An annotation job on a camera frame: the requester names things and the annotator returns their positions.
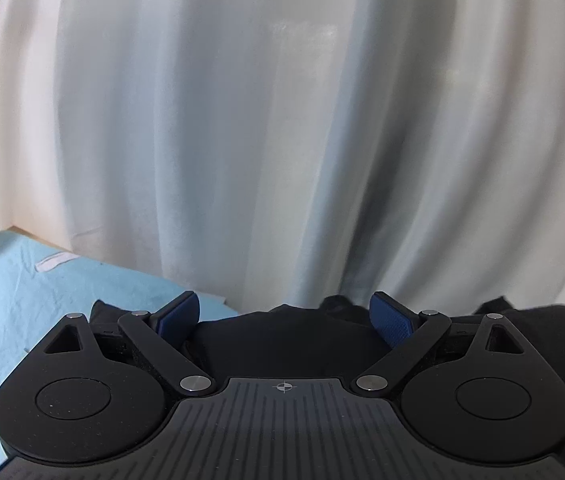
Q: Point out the black puffer jacket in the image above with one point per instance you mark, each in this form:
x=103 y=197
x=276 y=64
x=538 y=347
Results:
x=287 y=340

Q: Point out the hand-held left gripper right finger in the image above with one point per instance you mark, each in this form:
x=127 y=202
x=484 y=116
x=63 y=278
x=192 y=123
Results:
x=393 y=319

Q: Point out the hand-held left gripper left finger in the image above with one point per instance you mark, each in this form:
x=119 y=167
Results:
x=178 y=316

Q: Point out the light blue printed bed sheet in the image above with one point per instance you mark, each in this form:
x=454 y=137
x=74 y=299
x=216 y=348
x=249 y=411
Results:
x=17 y=310

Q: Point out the white curtain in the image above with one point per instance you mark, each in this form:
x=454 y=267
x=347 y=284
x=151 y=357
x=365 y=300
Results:
x=282 y=125

